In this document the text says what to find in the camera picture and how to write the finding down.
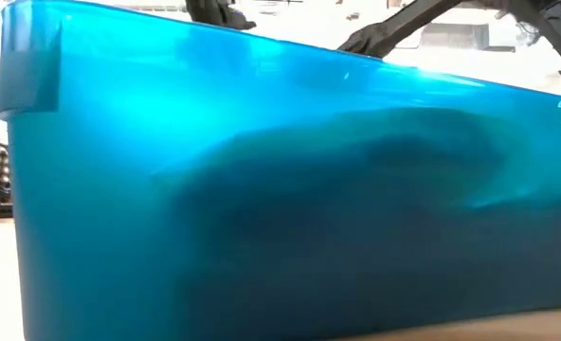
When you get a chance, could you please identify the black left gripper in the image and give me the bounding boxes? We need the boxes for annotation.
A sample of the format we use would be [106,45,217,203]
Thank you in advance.
[184,0,259,31]

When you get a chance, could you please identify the blue plastic basket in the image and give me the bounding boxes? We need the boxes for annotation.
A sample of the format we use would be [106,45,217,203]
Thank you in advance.
[0,0,561,341]

